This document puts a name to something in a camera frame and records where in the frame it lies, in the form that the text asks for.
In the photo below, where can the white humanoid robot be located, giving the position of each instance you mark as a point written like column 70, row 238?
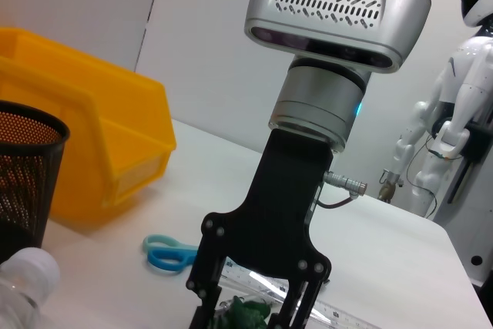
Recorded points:
column 466, row 74

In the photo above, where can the green plastic wrapper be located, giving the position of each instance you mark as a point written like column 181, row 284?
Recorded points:
column 246, row 313

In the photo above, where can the blue scissors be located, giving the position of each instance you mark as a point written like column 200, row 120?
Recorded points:
column 189, row 256

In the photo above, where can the transparent plastic ruler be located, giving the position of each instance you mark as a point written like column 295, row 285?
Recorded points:
column 339, row 313

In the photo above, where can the clear green-label water bottle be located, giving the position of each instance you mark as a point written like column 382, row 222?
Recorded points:
column 27, row 267

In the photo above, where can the black mesh pen holder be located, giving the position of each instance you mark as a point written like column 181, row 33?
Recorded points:
column 23, row 190

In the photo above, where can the yellow plastic bin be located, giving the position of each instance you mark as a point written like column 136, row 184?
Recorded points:
column 127, row 113

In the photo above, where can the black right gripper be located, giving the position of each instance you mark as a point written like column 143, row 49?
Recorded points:
column 281, row 209

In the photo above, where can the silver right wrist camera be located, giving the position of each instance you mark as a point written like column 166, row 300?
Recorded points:
column 404, row 17

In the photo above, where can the grey robot stand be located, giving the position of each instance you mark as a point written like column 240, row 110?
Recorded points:
column 481, row 252

